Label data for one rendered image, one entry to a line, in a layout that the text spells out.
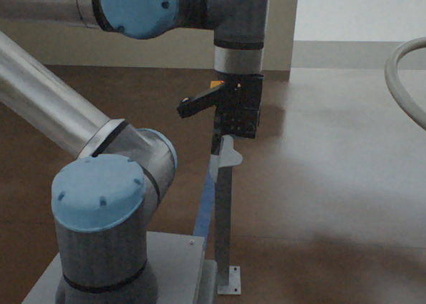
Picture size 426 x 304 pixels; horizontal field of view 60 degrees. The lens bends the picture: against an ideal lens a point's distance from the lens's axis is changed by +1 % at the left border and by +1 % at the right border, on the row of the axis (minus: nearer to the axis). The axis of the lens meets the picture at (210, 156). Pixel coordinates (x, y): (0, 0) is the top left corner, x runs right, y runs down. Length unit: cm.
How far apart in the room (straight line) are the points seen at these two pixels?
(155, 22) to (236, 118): 25
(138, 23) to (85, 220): 30
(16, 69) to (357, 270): 196
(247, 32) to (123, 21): 21
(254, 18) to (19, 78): 46
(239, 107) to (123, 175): 25
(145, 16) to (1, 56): 39
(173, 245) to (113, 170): 32
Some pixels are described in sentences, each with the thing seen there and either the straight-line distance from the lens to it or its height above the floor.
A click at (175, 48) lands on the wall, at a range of 661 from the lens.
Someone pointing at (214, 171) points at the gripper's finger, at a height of 115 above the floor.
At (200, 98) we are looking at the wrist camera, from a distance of 69.
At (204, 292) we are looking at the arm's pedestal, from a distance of 86.
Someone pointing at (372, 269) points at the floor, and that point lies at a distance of 232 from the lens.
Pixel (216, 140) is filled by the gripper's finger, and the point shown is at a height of 121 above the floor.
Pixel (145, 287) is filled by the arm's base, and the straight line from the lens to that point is 72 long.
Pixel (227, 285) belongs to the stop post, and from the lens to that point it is 204.
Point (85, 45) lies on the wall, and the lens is 709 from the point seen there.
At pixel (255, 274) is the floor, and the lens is 213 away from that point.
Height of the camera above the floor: 148
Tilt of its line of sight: 27 degrees down
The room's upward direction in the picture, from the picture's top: straight up
